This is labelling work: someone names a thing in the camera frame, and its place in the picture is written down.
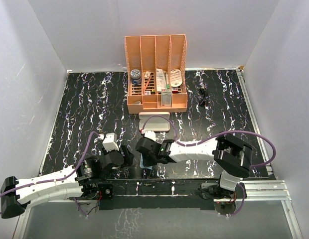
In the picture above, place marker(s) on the blue white round tin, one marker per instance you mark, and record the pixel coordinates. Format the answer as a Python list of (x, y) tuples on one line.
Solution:
[(136, 77)]

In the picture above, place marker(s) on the pink glasses case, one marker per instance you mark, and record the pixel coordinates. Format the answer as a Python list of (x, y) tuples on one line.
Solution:
[(154, 121)]

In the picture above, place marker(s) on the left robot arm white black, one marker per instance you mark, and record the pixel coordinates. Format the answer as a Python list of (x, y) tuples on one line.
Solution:
[(85, 181)]

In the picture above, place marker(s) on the orange desk organizer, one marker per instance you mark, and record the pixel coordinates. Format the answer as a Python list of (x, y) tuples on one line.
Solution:
[(146, 53)]

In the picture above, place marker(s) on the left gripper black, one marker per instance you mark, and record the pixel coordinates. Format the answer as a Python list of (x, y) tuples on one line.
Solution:
[(128, 156)]

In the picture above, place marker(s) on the black sunglasses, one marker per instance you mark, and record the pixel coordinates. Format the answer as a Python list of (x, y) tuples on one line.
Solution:
[(204, 97)]

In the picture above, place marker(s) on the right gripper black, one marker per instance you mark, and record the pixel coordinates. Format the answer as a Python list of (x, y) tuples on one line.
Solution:
[(147, 163)]

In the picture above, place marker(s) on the blue cleaning cloth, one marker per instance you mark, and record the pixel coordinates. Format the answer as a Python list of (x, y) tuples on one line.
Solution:
[(142, 164)]

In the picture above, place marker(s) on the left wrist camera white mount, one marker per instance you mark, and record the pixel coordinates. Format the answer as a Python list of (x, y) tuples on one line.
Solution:
[(109, 142)]

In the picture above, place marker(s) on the grey white small box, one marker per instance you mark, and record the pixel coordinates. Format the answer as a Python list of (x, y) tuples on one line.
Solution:
[(166, 98)]

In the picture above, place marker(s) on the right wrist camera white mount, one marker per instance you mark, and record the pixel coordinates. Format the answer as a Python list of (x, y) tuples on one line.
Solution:
[(149, 134)]

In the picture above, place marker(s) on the oval beige tag package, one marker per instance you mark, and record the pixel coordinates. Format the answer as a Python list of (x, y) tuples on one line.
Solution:
[(175, 78)]

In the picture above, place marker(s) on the red pencil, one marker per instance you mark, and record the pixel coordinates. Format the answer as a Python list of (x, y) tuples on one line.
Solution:
[(148, 82)]

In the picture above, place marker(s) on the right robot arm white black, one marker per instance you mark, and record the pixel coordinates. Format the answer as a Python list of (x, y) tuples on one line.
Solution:
[(232, 154)]

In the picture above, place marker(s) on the small white card box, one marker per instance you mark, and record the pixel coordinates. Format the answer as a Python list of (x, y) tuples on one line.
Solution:
[(147, 74)]

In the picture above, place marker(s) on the white tube package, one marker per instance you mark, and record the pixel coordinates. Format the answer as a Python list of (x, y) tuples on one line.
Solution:
[(160, 80)]

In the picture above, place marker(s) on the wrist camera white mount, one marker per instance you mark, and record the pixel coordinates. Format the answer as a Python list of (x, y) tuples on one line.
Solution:
[(109, 142), (149, 134)]

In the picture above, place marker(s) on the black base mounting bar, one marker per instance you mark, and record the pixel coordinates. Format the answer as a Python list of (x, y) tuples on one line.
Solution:
[(165, 194)]

